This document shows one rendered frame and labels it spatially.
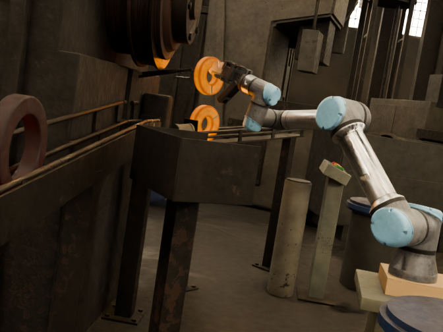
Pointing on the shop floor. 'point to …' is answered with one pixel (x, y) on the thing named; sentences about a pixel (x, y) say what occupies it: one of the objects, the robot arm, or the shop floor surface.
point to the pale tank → (388, 48)
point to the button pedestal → (324, 236)
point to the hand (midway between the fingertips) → (209, 71)
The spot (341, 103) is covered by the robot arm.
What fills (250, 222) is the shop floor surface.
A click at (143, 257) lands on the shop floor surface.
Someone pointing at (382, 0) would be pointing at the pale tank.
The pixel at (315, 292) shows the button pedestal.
